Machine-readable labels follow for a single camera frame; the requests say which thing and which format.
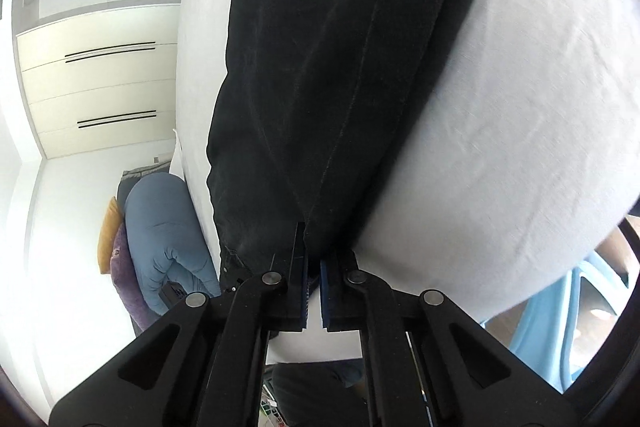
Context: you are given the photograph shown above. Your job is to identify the white bed sheet mattress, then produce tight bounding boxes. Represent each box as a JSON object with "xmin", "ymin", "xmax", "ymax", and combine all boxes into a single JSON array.
[{"xmin": 169, "ymin": 0, "xmax": 640, "ymax": 365}]

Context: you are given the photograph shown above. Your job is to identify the blue folded duvet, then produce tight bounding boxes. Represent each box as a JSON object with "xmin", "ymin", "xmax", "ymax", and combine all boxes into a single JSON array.
[{"xmin": 124, "ymin": 172, "xmax": 220, "ymax": 315}]

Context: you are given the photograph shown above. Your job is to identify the purple cushion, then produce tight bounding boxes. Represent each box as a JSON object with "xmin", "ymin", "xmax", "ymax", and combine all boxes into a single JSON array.
[{"xmin": 110, "ymin": 223, "xmax": 158, "ymax": 331}]

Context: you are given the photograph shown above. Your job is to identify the cream drawer cabinet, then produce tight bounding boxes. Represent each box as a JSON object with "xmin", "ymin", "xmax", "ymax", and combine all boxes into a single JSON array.
[{"xmin": 16, "ymin": 3, "xmax": 180, "ymax": 159}]

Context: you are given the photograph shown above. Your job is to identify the dark grey sofa bench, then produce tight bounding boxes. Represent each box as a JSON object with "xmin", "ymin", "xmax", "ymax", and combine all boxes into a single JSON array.
[{"xmin": 116, "ymin": 161, "xmax": 170, "ymax": 212}]

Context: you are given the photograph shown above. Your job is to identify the yellow cushion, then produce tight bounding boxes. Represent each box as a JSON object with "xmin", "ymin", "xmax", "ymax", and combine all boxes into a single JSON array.
[{"xmin": 96, "ymin": 197, "xmax": 122, "ymax": 274}]

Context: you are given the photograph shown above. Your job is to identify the black denim pants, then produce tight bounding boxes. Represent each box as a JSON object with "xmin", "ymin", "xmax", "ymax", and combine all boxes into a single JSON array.
[{"xmin": 207, "ymin": 0, "xmax": 473, "ymax": 289}]

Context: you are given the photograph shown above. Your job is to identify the light blue plastic chair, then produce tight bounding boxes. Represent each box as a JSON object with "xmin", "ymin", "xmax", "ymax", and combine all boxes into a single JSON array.
[{"xmin": 509, "ymin": 253, "xmax": 636, "ymax": 392}]

